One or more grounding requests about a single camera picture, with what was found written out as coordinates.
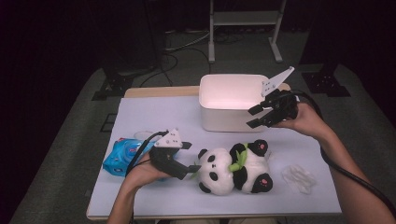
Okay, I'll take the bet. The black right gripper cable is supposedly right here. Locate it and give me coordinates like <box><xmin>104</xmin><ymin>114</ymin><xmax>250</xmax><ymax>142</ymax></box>
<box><xmin>289</xmin><ymin>89</ymin><xmax>396</xmax><ymax>218</ymax></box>

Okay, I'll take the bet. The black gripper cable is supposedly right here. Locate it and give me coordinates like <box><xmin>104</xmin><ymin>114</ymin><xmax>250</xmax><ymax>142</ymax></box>
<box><xmin>125</xmin><ymin>130</ymin><xmax>169</xmax><ymax>224</ymax></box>
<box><xmin>289</xmin><ymin>89</ymin><xmax>396</xmax><ymax>218</ymax></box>

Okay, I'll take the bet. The panda plush toy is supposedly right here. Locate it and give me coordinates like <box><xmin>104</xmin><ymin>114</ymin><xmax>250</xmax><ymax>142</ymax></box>
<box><xmin>191</xmin><ymin>138</ymin><xmax>275</xmax><ymax>197</ymax></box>

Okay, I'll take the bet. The black stand base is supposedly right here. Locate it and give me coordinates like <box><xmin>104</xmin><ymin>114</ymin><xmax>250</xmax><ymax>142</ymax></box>
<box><xmin>301</xmin><ymin>63</ymin><xmax>351</xmax><ymax>98</ymax></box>
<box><xmin>92</xmin><ymin>62</ymin><xmax>138</xmax><ymax>102</ymax></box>

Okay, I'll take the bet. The person's left hand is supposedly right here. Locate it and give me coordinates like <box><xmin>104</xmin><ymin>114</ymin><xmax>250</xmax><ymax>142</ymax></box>
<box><xmin>125</xmin><ymin>159</ymin><xmax>171</xmax><ymax>189</ymax></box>

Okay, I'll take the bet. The black floor cable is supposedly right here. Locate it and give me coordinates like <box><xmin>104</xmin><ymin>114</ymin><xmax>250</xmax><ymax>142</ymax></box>
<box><xmin>138</xmin><ymin>46</ymin><xmax>213</xmax><ymax>88</ymax></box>

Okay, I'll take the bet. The white metal stand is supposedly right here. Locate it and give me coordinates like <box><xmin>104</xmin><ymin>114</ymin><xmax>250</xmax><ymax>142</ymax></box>
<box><xmin>207</xmin><ymin>0</ymin><xmax>288</xmax><ymax>64</ymax></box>

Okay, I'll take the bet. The blue wet wipes pack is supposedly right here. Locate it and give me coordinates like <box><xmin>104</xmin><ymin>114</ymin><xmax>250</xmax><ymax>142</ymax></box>
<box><xmin>102</xmin><ymin>130</ymin><xmax>166</xmax><ymax>181</ymax></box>

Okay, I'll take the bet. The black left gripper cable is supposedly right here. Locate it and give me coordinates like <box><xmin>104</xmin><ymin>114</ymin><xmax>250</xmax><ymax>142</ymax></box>
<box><xmin>125</xmin><ymin>130</ymin><xmax>169</xmax><ymax>224</ymax></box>

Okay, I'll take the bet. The white plastic bin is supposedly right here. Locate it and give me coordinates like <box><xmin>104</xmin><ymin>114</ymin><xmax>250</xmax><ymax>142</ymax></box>
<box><xmin>198</xmin><ymin>73</ymin><xmax>276</xmax><ymax>133</ymax></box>

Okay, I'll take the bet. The white floor cable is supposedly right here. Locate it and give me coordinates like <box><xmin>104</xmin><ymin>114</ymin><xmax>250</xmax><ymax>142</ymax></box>
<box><xmin>164</xmin><ymin>28</ymin><xmax>213</xmax><ymax>52</ymax></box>

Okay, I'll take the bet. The person's right hand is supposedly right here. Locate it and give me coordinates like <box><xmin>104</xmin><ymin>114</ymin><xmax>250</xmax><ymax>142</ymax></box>
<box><xmin>274</xmin><ymin>103</ymin><xmax>326</xmax><ymax>141</ymax></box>

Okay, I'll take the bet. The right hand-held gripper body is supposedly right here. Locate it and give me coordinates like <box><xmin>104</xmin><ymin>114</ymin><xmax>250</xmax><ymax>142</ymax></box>
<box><xmin>261</xmin><ymin>65</ymin><xmax>299</xmax><ymax>128</ymax></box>

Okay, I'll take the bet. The white table sheet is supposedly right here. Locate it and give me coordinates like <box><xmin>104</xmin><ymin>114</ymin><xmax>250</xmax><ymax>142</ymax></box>
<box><xmin>87</xmin><ymin>92</ymin><xmax>344</xmax><ymax>218</ymax></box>

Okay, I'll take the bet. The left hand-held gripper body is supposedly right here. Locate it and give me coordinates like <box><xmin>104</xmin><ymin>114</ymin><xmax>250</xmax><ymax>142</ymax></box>
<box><xmin>149</xmin><ymin>128</ymin><xmax>188</xmax><ymax>181</ymax></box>

